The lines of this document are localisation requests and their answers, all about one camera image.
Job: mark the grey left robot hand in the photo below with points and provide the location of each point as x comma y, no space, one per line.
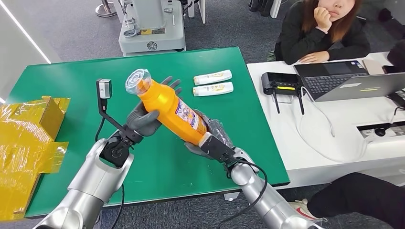
144,121

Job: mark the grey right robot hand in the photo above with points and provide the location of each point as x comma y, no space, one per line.
220,131

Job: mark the orange plastic bottle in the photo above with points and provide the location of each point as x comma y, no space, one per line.
167,104

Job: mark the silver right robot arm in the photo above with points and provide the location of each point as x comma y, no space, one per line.
269,202

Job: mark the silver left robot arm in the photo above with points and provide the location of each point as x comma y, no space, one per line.
95,180

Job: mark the grey robot base machine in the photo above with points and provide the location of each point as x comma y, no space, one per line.
152,31

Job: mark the white shampoo bottle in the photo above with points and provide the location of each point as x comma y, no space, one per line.
212,77
212,89

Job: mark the black router with antennas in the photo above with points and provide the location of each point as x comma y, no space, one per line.
280,81

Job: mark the white and red sneaker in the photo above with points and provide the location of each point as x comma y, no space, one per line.
302,212

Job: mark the metal stanchion base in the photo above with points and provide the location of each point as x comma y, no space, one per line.
106,11

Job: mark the white furniture panel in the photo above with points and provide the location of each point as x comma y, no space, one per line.
202,11

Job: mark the yellow taped cardboard box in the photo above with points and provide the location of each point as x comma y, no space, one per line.
22,148

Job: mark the black open laptop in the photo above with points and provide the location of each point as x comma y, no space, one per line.
329,70

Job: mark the person in dark top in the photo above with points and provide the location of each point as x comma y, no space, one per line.
316,41

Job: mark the silver laptop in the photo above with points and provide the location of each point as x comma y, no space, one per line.
364,86

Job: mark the person's leg in black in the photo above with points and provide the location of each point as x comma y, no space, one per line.
364,196

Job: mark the black plug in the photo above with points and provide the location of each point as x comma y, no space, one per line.
380,132

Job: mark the pink phone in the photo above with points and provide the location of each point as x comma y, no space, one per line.
374,66

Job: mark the black phone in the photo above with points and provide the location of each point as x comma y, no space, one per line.
398,99

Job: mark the person's dark head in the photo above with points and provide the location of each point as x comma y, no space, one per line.
398,56

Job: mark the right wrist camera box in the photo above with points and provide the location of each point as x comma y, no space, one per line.
218,150

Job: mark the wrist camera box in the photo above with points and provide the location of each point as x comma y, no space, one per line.
218,150
104,88

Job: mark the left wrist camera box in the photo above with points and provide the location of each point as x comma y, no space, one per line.
104,88

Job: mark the white table foot bracket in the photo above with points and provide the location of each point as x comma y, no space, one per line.
231,196

